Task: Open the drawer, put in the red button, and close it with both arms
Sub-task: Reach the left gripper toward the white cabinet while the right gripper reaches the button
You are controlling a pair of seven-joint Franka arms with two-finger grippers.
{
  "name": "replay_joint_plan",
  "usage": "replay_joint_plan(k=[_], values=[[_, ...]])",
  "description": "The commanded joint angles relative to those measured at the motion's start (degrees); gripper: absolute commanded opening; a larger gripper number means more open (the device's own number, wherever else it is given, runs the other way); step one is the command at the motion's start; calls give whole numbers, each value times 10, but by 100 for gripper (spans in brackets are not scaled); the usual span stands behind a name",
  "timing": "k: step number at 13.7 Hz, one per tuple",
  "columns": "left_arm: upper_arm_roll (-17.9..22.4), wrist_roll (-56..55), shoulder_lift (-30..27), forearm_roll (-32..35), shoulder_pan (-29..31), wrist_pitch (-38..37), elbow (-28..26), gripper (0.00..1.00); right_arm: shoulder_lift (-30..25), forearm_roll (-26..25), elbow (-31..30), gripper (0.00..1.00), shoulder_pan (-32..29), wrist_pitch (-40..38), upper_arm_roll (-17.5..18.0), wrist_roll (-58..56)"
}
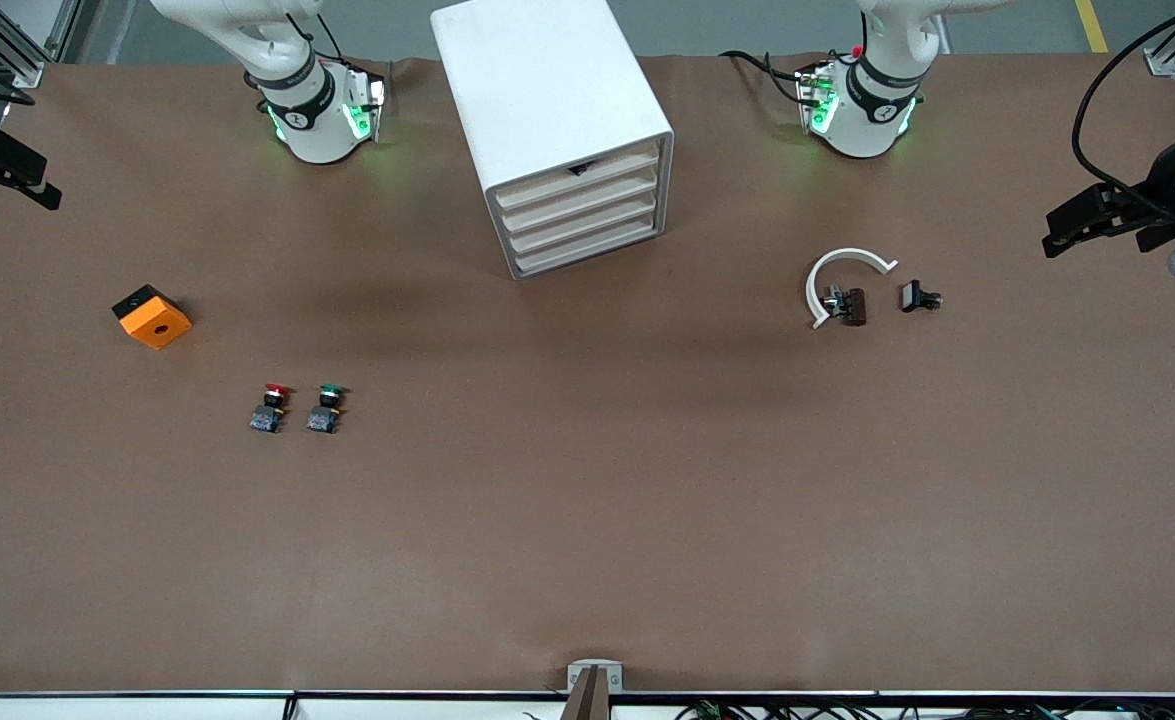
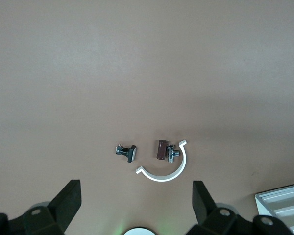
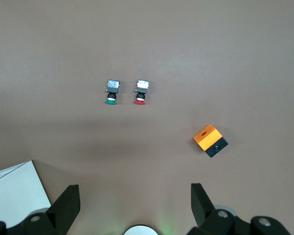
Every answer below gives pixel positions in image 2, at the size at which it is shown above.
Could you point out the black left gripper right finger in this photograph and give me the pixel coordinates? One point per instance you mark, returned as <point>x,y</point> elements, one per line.
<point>205,210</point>

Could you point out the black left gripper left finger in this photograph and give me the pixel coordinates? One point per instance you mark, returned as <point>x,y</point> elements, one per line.
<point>63,208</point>

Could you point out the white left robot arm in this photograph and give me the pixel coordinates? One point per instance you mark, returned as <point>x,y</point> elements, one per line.
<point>140,231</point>

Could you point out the white drawer cabinet shell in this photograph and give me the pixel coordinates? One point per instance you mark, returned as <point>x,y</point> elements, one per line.
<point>261,199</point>

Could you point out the white plastic drawer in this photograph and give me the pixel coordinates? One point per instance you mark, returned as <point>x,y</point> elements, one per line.
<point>291,211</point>
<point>286,198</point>

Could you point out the black square push button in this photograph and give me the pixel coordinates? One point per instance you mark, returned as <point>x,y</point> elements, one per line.
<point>129,154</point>

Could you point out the white curved pipe clamp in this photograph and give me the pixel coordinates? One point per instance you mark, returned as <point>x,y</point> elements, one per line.
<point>161,177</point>

